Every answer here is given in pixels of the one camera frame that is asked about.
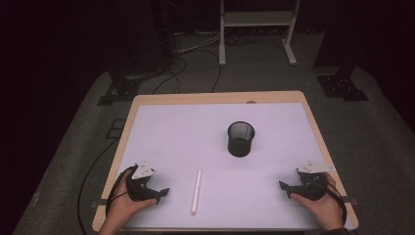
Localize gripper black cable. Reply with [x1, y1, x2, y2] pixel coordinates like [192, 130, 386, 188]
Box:
[76, 164, 139, 235]
[306, 180, 348, 227]

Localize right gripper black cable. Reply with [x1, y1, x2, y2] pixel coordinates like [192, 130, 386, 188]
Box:
[306, 180, 348, 227]

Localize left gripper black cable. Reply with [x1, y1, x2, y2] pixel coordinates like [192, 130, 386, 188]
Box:
[76, 164, 139, 235]

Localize white table mat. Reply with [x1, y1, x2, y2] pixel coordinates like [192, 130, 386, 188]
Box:
[118, 102, 354, 231]

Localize black mesh pen holder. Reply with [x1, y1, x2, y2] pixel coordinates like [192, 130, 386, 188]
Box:
[227, 120, 256, 159]

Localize white pen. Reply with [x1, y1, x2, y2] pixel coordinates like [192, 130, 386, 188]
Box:
[190, 168, 204, 216]

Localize black stand base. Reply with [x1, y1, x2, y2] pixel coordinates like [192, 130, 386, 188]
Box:
[316, 65, 370, 103]
[96, 67, 164, 107]

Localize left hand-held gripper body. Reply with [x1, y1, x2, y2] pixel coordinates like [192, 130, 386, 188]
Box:
[125, 160, 161, 202]

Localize white metal stand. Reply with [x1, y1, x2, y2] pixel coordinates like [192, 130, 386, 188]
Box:
[218, 0, 301, 68]

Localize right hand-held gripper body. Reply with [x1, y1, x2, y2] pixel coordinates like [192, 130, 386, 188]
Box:
[289, 159, 337, 202]

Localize white floor cables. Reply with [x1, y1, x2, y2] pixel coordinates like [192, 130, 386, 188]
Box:
[174, 29, 223, 56]

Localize person's right hand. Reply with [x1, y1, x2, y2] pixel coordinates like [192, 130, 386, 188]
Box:
[289, 171, 346, 231]

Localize person's left hand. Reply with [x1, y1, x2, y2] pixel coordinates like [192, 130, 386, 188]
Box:
[106, 177, 159, 231]

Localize black floor cable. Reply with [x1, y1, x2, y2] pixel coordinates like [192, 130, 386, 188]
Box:
[152, 48, 223, 95]

